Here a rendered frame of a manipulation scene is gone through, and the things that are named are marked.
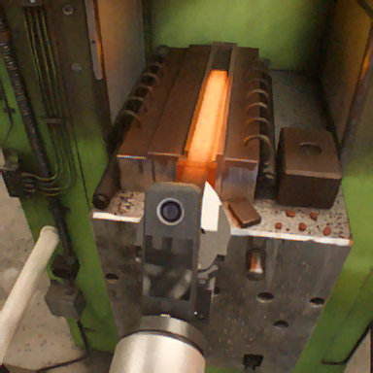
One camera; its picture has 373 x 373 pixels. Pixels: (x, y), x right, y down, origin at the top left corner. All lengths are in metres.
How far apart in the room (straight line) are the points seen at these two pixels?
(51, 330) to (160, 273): 1.26
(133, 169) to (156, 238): 0.27
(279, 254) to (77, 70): 0.44
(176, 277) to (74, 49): 0.45
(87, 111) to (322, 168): 0.41
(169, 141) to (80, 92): 0.21
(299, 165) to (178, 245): 0.29
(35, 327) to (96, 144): 0.98
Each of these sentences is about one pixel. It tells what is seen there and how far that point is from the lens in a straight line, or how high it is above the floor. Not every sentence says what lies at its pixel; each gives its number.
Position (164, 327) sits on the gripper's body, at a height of 1.04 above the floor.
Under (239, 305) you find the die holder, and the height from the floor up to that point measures 0.73.
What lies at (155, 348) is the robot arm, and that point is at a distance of 0.31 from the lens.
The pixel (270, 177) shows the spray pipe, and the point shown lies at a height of 0.96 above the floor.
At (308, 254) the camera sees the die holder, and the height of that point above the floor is 0.88.
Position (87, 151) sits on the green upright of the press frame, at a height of 0.87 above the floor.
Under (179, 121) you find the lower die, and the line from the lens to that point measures 0.62.
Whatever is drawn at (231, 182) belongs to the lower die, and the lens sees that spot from 0.57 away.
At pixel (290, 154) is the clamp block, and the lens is 0.59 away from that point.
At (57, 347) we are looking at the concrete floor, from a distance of 1.53.
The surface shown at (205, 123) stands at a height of 1.02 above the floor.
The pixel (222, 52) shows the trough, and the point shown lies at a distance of 0.89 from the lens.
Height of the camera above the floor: 1.32
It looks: 41 degrees down
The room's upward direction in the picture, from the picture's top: straight up
